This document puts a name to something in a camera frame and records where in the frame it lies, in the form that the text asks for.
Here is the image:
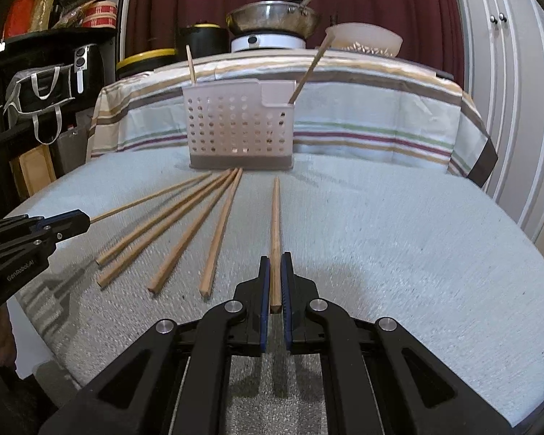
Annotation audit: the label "striped tablecloth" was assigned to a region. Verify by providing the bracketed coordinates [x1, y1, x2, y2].
[85, 50, 499, 189]

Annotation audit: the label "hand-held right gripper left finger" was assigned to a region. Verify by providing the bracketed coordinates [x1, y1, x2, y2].
[38, 256, 273, 435]

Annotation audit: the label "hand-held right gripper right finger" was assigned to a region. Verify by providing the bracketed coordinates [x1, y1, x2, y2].
[279, 251, 513, 435]

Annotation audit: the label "dark snack bags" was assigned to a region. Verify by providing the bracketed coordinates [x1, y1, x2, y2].
[50, 0, 101, 30]

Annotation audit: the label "black shelving rack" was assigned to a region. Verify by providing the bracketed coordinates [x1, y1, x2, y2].
[0, 0, 128, 200]

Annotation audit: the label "gold package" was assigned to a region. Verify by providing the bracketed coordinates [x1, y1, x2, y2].
[29, 0, 59, 33]

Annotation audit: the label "red striped round box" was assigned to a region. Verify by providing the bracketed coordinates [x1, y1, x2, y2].
[81, 1, 119, 29]

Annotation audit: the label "white colander bowl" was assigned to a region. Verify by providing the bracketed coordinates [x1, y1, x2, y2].
[324, 22, 403, 59]

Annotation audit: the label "long bamboo chopstick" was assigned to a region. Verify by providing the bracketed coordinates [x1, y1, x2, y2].
[89, 172, 213, 225]
[270, 177, 283, 314]
[288, 36, 335, 105]
[185, 45, 197, 87]

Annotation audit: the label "yellow and black griddle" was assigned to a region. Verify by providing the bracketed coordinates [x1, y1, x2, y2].
[115, 48, 182, 80]

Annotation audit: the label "grey storage bin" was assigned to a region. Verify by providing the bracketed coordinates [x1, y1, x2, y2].
[53, 124, 91, 177]

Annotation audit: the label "black and silver air fryer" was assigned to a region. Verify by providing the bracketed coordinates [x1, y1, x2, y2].
[70, 43, 101, 94]

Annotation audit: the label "bunch of wooden chopsticks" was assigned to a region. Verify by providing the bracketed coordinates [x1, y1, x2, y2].
[95, 167, 244, 302]

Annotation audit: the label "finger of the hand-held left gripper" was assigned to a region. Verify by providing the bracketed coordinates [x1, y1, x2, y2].
[0, 210, 91, 241]
[0, 223, 91, 259]

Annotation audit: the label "steel frying pan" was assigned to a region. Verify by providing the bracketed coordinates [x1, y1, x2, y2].
[226, 0, 350, 39]

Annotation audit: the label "orange package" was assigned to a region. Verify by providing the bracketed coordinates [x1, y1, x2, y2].
[2, 0, 37, 39]

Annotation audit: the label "white perforated plastic basket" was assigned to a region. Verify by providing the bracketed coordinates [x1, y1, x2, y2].
[182, 78, 296, 170]

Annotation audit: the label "white wardrobe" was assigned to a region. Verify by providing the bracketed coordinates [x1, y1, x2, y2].
[449, 0, 544, 245]

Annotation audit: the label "black cooking pot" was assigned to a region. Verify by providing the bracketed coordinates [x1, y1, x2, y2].
[178, 25, 230, 59]

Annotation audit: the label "black tote bag white straps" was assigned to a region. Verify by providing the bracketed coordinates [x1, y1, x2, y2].
[4, 66, 77, 146]

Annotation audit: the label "white induction cooker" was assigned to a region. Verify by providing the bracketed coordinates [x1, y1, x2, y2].
[230, 32, 307, 53]

